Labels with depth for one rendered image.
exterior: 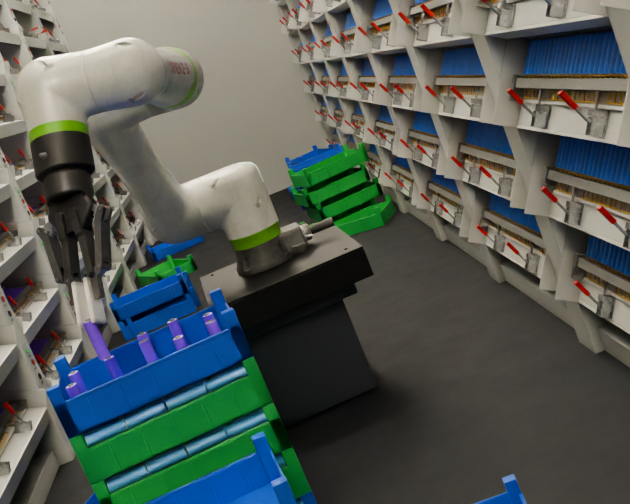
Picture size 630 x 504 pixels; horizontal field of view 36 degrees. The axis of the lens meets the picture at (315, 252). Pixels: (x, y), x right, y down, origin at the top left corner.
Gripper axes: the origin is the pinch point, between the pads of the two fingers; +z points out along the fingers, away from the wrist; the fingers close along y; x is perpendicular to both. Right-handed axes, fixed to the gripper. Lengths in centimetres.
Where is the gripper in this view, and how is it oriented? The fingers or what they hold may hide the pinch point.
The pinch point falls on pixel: (88, 302)
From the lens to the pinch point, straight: 151.8
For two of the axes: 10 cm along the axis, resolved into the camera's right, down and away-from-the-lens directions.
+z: 2.2, 9.6, -2.0
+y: -8.9, 2.8, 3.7
